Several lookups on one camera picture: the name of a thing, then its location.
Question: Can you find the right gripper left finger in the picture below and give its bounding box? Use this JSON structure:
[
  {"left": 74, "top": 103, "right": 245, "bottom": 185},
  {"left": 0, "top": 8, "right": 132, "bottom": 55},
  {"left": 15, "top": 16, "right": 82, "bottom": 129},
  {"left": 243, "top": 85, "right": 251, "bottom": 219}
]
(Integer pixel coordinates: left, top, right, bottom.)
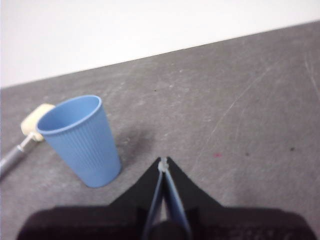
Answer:
[{"left": 109, "top": 156, "right": 165, "bottom": 240}]

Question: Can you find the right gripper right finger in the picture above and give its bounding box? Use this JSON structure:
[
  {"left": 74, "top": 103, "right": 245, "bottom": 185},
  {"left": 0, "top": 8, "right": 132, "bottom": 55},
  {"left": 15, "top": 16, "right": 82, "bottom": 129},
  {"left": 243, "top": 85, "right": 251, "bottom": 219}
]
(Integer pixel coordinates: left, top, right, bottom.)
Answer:
[{"left": 164, "top": 156, "right": 226, "bottom": 240}]

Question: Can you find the blue ribbed plastic cup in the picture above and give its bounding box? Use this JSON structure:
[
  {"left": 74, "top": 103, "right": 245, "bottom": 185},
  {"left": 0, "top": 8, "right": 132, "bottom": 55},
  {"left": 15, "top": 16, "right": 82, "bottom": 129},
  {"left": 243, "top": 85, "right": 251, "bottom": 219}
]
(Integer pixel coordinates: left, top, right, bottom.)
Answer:
[{"left": 36, "top": 94, "right": 123, "bottom": 189}]

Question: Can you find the grey-handled sponge cup brush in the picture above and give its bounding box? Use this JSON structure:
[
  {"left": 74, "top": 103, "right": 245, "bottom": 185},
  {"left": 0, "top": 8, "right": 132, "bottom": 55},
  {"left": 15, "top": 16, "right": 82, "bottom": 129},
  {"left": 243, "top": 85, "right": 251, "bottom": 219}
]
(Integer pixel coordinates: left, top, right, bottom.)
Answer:
[{"left": 0, "top": 103, "right": 56, "bottom": 181}]

